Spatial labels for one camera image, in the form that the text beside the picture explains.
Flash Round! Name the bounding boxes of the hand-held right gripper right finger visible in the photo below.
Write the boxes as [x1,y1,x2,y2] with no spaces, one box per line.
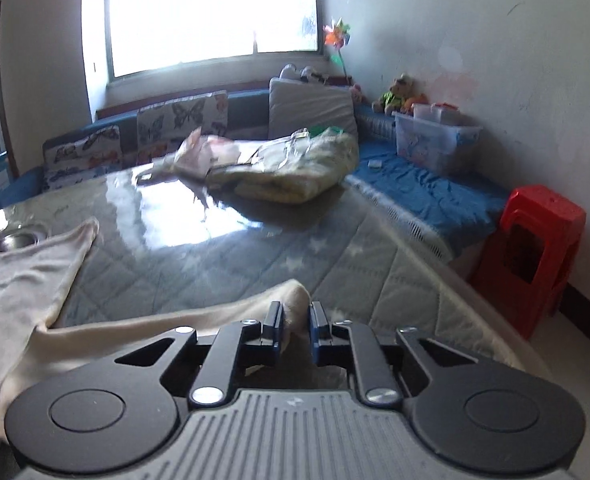
[308,301,478,407]

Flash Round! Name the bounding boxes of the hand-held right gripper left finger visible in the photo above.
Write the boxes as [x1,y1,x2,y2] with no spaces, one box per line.
[116,301,285,407]

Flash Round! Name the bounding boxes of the cream white garment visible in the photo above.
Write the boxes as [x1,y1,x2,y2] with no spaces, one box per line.
[0,217,310,443]

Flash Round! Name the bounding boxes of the yellow patterned folded clothes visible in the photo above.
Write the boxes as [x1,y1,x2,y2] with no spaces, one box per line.
[206,129,360,204]

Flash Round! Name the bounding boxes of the grey quilted table cover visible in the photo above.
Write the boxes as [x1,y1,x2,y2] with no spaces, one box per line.
[0,160,556,381]

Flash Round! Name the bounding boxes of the blue bed sheet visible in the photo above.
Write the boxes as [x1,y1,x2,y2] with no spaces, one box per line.
[345,139,510,251]

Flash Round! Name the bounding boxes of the pink white crumpled cloth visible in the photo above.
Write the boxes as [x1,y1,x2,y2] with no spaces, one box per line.
[174,129,243,177]

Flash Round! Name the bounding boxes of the grey white cushion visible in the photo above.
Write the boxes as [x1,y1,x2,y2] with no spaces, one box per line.
[268,77,360,142]

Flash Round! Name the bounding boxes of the clear plastic storage box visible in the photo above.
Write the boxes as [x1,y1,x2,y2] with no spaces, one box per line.
[393,102,484,177]

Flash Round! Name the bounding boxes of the butterfly print pillow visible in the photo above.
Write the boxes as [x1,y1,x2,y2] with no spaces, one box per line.
[136,91,230,165]
[42,125,124,191]

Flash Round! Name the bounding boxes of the red plastic stool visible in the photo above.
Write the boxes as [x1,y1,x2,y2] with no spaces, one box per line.
[467,185,587,341]

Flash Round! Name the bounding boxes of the brown teddy bear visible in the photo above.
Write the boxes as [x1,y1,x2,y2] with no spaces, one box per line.
[372,75,430,115]

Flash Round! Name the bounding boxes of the blue sofa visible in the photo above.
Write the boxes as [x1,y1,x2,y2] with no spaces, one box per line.
[0,89,270,213]

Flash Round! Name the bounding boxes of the white plush toys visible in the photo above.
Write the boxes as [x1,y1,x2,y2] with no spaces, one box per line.
[278,63,326,84]

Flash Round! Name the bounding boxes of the metal bowl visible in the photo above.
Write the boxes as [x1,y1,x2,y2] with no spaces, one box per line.
[0,224,48,254]

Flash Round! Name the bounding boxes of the colourful pinwheel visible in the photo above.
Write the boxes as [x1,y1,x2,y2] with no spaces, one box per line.
[323,18,352,77]

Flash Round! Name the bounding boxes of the window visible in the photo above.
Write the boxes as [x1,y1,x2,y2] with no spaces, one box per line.
[82,0,322,81]

